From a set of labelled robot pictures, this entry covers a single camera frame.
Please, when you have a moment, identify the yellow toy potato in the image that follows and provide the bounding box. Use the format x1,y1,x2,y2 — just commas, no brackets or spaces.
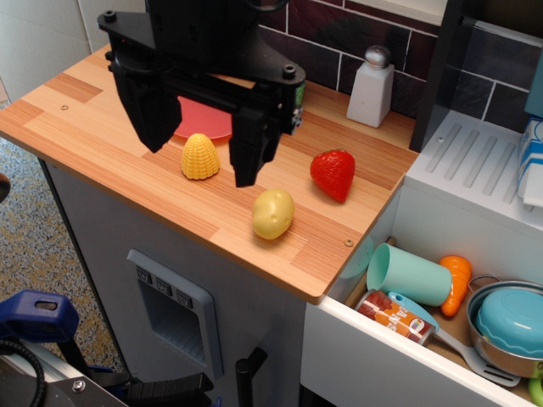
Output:
252,189,295,240

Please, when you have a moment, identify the blue clamp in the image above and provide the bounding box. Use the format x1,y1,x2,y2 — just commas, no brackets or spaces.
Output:
1,290,80,343

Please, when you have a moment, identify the blue plastic bowl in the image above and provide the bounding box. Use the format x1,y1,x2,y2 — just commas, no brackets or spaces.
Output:
475,287,542,359

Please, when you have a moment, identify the red toy strawberry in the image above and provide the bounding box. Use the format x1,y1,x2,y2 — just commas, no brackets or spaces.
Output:
310,149,355,204

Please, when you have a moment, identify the orange toy carrot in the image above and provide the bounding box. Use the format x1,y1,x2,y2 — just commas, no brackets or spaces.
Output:
439,255,473,317

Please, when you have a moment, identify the white toy milk carton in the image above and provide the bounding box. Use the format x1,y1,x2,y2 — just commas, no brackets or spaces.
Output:
518,116,543,208

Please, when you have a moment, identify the red plastic plate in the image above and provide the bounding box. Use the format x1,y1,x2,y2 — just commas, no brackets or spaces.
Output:
174,97,232,140

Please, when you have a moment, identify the grey ice dispenser panel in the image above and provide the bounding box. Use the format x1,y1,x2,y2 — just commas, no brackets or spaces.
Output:
127,248,223,379

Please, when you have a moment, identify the yellow toy corn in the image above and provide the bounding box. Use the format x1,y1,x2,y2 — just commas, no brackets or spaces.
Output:
182,133,221,180

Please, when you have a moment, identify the black fridge door handle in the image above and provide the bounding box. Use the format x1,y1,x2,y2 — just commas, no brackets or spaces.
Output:
235,348,267,407

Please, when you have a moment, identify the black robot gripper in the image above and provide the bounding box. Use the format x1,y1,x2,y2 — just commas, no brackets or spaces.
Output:
97,1,305,187

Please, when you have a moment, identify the white salt shaker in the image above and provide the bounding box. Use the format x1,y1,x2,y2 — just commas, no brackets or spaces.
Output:
346,45,395,128

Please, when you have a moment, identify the orange toy food can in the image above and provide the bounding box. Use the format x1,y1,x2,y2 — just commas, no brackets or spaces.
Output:
355,290,436,345

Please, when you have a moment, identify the silver metal pot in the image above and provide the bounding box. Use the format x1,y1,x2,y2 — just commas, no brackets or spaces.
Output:
466,281,542,379

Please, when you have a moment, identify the grey plastic spatula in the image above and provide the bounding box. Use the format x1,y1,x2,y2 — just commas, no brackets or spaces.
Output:
388,292,520,387

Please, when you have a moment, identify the teal plastic cup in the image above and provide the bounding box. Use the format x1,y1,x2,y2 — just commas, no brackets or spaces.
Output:
367,243,452,306

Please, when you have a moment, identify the black cable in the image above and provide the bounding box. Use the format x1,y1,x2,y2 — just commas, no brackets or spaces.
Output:
0,338,46,407

